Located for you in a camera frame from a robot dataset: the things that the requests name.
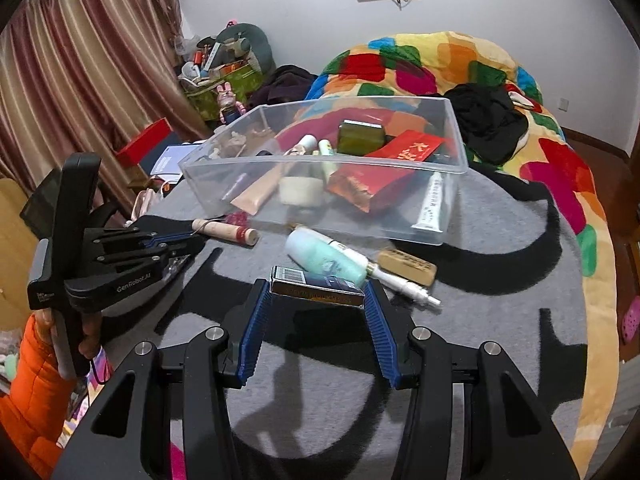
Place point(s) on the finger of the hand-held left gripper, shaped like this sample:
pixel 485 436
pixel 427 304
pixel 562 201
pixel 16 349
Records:
pixel 160 232
pixel 150 262

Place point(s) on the green basket of clutter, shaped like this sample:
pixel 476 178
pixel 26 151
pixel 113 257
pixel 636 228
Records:
pixel 240 82

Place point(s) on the white ointment tube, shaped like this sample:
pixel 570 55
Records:
pixel 431 205

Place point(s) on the red foil tea packet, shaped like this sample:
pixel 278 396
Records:
pixel 410 147

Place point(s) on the white tape roll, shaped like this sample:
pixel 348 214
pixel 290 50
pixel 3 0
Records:
pixel 300 191

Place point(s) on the mint green bottle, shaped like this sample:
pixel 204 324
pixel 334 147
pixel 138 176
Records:
pixel 320 255

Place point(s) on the person's left forearm orange sleeve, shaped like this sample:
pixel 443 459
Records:
pixel 35 400

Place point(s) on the small dark red ornament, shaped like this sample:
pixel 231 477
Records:
pixel 237 219

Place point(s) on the dark green plastic bottle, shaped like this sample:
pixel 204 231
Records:
pixel 360 137

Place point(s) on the white wall socket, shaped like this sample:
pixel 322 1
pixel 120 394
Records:
pixel 563 105

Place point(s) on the pink clog shoe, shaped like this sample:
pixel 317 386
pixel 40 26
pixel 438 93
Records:
pixel 632 320

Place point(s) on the white spray pen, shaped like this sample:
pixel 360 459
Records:
pixel 405 287

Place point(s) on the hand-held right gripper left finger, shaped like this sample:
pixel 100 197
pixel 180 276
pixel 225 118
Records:
pixel 255 330

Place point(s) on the clear plastic storage box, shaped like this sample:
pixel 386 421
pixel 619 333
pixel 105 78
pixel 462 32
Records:
pixel 215 180

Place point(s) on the black clothing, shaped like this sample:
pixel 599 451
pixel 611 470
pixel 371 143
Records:
pixel 485 120

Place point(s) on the grey neck pillow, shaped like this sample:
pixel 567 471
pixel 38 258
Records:
pixel 260 45

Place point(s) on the light green tube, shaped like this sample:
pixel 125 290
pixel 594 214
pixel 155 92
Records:
pixel 326 150

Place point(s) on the beige wooden block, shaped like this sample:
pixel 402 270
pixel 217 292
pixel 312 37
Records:
pixel 407 265

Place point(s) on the wooden cylinder with red band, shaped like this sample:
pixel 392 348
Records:
pixel 225 231

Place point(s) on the dark maroon cloth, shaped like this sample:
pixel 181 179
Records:
pixel 282 85

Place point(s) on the blue and white notebook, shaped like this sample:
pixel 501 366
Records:
pixel 172 157

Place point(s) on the small dark blue box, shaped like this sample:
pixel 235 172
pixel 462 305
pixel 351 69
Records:
pixel 315 290

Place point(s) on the pink rabbit toy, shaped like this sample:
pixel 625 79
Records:
pixel 227 100

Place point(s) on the red rectangular box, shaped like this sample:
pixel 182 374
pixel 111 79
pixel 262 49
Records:
pixel 145 142

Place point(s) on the beige cosmetic tube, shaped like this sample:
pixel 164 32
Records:
pixel 260 192

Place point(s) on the person's left hand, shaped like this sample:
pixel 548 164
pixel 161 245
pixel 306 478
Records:
pixel 42 322

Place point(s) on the colourful patchwork blanket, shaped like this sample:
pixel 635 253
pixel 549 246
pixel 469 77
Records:
pixel 565 170

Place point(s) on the striped pink beige curtain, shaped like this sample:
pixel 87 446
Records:
pixel 90 60

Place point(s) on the pink pouch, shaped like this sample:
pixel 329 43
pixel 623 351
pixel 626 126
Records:
pixel 145 205

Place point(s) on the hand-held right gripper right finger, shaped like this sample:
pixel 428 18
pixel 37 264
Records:
pixel 385 335

